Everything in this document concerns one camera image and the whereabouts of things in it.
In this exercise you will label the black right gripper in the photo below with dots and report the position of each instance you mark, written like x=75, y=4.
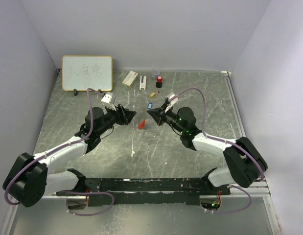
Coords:
x=159, y=114

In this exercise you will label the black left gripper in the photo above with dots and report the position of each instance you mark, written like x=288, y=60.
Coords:
x=124, y=116

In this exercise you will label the blue key tag with key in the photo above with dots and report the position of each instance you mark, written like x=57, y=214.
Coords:
x=150, y=105

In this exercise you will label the metal key organizer red handle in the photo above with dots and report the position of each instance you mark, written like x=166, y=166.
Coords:
x=141, y=120

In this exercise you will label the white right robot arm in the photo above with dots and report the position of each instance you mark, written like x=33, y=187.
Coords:
x=245, y=165

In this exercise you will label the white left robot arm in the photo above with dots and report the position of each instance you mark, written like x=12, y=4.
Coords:
x=32, y=176

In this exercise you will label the yellow key tag with key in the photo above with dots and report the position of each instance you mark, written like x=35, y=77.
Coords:
x=154, y=94

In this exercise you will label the red black stamp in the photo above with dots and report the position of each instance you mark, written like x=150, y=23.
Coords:
x=159, y=82

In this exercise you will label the green white staples box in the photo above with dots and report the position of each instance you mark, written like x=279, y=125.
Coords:
x=130, y=79

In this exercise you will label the white stapler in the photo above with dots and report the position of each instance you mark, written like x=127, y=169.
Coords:
x=143, y=83

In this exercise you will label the clear plastic cup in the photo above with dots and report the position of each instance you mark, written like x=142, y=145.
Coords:
x=155, y=72

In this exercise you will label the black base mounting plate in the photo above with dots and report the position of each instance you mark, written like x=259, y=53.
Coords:
x=155, y=190

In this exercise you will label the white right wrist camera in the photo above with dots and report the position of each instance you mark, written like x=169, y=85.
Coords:
x=172, y=99

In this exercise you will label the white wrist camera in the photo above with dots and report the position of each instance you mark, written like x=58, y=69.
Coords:
x=108, y=101
x=172, y=99

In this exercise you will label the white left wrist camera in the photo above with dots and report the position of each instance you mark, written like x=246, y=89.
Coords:
x=108, y=101

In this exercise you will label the white board yellow frame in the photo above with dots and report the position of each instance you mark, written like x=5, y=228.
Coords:
x=80, y=72

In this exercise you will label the aluminium front rail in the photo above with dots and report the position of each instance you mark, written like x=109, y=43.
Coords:
x=257, y=189

